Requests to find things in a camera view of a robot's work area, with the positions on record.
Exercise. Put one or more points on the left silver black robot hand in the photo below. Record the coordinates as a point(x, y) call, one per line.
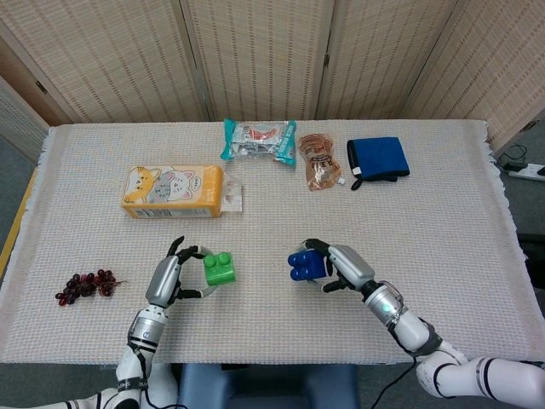
point(164, 279)

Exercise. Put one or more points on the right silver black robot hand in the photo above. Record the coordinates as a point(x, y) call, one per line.
point(351, 266)

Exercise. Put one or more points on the blue toy brick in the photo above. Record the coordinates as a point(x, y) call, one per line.
point(305, 264)

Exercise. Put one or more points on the green toy brick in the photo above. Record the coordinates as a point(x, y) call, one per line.
point(220, 270)

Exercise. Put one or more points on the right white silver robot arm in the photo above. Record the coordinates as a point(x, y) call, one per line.
point(409, 328)

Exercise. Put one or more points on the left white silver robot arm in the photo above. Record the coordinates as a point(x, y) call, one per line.
point(145, 332)

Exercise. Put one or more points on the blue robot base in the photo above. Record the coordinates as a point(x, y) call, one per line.
point(268, 387)

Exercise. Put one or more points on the white woven tablecloth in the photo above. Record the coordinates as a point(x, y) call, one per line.
point(340, 213)

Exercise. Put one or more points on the dark red grape bunch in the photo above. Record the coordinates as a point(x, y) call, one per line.
point(81, 287)

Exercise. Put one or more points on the yellow cat tissue pack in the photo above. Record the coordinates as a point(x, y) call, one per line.
point(170, 191)

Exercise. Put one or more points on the white robot torso column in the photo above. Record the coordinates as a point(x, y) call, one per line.
point(164, 383)

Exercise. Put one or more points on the brown drink pouch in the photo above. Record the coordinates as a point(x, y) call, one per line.
point(319, 164)

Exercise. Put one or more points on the blue black cloth mitt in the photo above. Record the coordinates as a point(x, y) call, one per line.
point(379, 155)

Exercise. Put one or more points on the teal snack packet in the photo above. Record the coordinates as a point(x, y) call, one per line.
point(257, 138)

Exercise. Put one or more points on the white power strip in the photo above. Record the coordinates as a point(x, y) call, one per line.
point(528, 171)

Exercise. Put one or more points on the beige woven screen panel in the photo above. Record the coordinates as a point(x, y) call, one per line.
point(259, 55)
point(502, 64)
point(106, 59)
point(374, 59)

